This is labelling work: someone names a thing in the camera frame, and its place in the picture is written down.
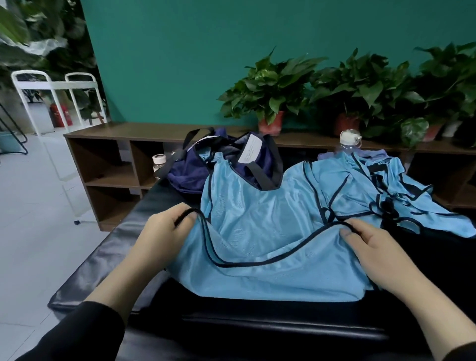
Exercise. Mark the person's left hand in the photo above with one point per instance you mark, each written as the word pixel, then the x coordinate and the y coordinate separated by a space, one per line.
pixel 160 238

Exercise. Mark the person's right hand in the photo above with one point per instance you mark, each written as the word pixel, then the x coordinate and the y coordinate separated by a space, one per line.
pixel 383 257

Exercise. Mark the navy blue bag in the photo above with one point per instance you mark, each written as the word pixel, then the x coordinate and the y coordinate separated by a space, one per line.
pixel 190 175

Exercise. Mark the light blue vest black trim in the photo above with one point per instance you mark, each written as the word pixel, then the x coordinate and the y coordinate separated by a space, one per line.
pixel 260 230
pixel 387 186

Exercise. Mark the clear bottle silver cap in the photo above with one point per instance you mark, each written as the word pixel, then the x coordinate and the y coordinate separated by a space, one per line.
pixel 349 139

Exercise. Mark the person's left forearm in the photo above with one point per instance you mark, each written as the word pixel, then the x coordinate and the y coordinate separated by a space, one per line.
pixel 82 323

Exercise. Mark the black leather bench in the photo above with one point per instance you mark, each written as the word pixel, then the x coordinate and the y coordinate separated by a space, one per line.
pixel 97 268

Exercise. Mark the small white-lidded jar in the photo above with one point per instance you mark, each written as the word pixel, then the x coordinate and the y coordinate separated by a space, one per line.
pixel 159 161

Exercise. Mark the wooden shelf cabinet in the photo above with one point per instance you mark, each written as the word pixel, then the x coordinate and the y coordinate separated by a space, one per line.
pixel 104 167

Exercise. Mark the red bottle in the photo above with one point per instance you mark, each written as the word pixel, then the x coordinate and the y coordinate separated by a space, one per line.
pixel 59 115

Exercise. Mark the green plant in red pot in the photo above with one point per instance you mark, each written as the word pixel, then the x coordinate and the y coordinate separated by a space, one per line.
pixel 271 89
pixel 357 85

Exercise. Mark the teal bucket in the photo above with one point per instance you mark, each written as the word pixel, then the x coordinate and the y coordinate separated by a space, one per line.
pixel 9 141

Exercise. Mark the green plant in white pot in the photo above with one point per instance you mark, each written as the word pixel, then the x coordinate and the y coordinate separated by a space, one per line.
pixel 442 85

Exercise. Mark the white wheeled cart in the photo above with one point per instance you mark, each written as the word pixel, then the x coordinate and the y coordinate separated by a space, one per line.
pixel 41 82

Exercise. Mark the white metal rack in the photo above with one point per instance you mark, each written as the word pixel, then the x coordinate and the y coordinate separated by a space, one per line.
pixel 44 30

